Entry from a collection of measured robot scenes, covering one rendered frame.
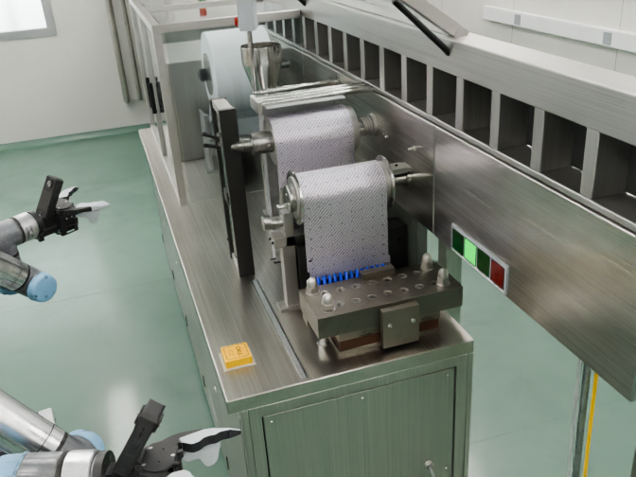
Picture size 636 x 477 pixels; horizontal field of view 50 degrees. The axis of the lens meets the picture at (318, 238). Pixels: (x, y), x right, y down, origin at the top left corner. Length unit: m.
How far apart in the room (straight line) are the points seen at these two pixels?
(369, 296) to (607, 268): 0.71
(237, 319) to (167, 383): 1.39
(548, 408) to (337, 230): 1.56
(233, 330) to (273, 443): 0.34
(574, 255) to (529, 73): 0.35
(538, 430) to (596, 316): 1.71
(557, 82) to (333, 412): 0.97
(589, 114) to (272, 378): 0.96
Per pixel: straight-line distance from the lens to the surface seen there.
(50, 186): 1.99
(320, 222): 1.81
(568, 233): 1.34
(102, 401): 3.32
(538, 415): 3.07
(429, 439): 2.00
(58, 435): 1.24
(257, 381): 1.73
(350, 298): 1.77
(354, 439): 1.88
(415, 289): 1.81
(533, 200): 1.41
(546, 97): 1.34
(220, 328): 1.95
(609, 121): 1.21
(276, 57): 2.42
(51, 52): 7.23
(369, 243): 1.89
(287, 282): 1.95
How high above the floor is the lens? 1.94
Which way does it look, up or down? 26 degrees down
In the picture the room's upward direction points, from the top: 4 degrees counter-clockwise
